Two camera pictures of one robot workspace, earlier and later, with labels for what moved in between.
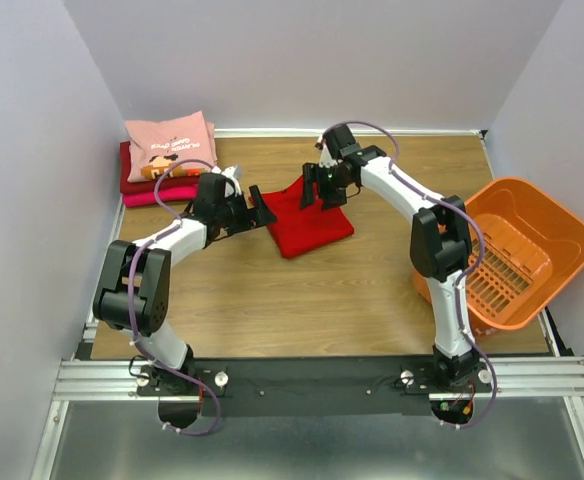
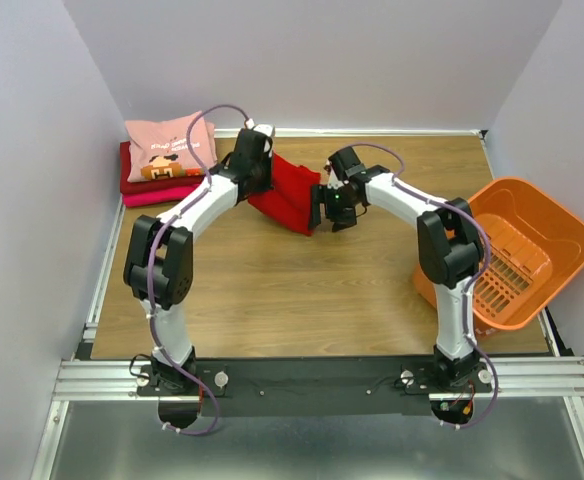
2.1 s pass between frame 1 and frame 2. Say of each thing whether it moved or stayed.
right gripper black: moved
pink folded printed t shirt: stayed
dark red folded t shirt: stayed
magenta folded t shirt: stayed
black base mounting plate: stayed
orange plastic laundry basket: stayed
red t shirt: moved
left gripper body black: moved
